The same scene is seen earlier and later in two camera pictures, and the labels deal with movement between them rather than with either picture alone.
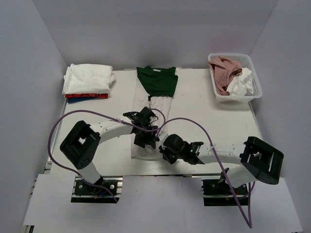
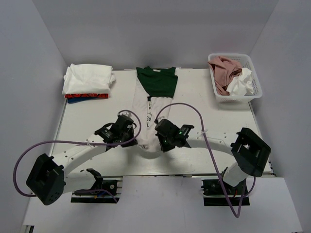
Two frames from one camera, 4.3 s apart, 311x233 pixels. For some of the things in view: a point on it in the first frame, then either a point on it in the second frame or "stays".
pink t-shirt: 223,70 stays
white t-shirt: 242,85 stays
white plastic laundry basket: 244,60 stays
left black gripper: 140,141 -> 134,142
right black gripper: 164,150 -> 165,147
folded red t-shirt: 87,95 stays
